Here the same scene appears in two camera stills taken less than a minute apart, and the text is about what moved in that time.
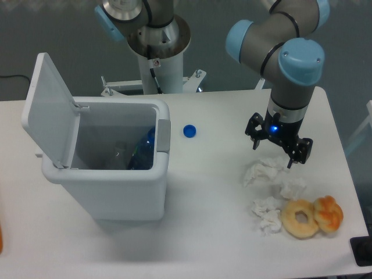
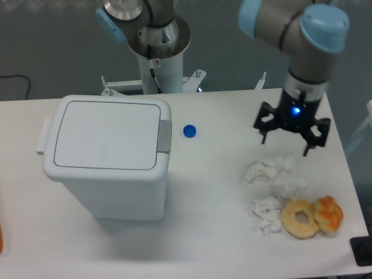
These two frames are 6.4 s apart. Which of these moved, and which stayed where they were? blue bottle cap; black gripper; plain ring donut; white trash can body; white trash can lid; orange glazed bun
Moved: white trash can lid; black gripper
Stayed: orange glazed bun; blue bottle cap; plain ring donut; white trash can body
